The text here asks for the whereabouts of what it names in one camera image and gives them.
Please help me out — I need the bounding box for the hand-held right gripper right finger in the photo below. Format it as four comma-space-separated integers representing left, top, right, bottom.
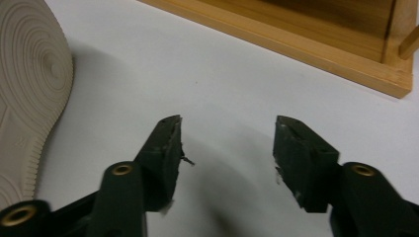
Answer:
272, 115, 341, 213

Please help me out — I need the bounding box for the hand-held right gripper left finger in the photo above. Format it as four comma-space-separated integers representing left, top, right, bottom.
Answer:
133, 115, 185, 213

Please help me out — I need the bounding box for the wooden shoe rack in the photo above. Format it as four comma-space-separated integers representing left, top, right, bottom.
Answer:
137, 0, 419, 100

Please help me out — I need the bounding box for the beige canvas shoe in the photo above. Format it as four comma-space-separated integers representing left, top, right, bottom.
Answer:
0, 0, 74, 211

